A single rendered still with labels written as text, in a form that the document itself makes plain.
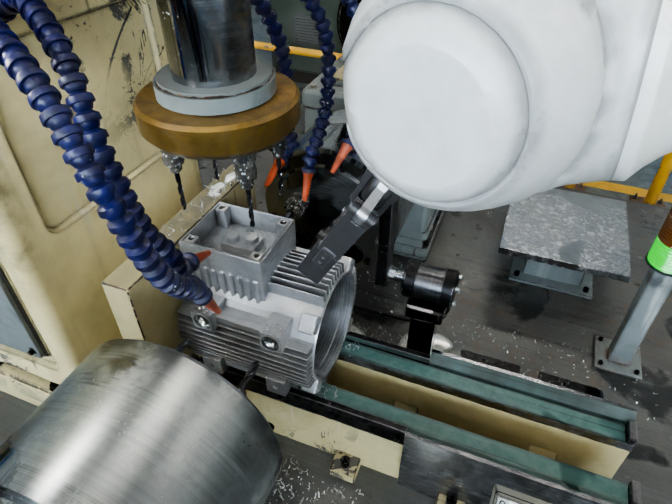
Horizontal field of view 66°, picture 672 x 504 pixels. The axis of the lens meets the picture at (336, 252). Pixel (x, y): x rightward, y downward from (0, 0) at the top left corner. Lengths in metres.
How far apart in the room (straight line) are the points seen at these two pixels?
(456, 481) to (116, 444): 0.47
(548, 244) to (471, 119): 0.94
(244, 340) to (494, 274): 0.66
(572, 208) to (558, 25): 1.07
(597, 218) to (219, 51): 0.90
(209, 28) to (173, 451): 0.38
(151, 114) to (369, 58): 0.41
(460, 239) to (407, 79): 1.10
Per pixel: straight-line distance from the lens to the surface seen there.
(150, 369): 0.53
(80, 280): 0.77
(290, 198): 0.88
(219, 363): 0.75
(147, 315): 0.69
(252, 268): 0.65
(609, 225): 1.22
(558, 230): 1.16
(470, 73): 0.17
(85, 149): 0.42
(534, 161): 0.18
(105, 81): 0.75
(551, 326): 1.11
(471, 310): 1.09
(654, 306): 0.99
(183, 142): 0.54
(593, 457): 0.87
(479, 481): 0.77
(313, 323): 0.64
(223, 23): 0.54
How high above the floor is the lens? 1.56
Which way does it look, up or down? 39 degrees down
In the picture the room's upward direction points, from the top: straight up
